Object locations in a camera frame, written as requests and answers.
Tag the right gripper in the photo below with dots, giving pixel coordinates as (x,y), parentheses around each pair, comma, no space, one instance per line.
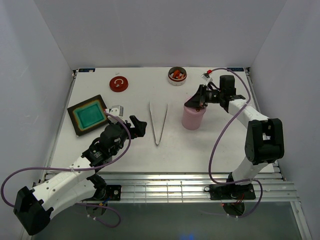
(199,99)

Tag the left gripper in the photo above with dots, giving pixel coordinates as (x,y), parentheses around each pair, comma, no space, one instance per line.
(139,131)

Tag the pink lid with brown handle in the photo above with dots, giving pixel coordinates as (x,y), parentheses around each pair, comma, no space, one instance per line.
(194,112)

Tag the pink cylindrical container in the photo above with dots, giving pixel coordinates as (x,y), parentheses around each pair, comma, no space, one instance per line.
(191,122)

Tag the metal tongs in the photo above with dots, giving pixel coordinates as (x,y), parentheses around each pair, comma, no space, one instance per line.
(158,114)

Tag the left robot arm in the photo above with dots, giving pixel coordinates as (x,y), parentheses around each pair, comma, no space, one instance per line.
(36,207)

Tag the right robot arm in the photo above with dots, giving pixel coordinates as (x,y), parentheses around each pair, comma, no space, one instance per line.
(264,141)

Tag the metal bowl with red band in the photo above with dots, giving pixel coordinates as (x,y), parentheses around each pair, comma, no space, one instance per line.
(177,81)

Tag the right blue label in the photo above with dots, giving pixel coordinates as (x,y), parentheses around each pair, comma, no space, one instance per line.
(236,69)

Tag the blue label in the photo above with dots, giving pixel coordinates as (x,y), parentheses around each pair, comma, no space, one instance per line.
(236,69)
(86,70)

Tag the red round lid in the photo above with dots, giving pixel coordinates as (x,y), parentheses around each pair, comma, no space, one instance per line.
(118,84)

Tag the black square food plate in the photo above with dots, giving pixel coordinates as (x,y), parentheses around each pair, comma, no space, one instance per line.
(88,115)

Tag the left blue label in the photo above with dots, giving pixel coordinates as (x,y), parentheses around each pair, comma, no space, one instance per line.
(86,70)

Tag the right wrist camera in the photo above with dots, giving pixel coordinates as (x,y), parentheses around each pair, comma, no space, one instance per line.
(207,78)

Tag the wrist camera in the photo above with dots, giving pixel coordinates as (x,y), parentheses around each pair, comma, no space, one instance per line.
(207,78)
(117,111)

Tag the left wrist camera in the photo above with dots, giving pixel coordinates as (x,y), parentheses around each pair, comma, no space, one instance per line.
(117,111)

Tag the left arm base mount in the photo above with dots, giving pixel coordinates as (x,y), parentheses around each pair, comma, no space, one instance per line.
(108,193)

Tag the aluminium frame rail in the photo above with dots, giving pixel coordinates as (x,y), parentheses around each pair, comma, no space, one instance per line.
(139,188)

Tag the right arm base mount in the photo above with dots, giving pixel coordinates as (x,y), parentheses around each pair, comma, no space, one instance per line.
(230,192)

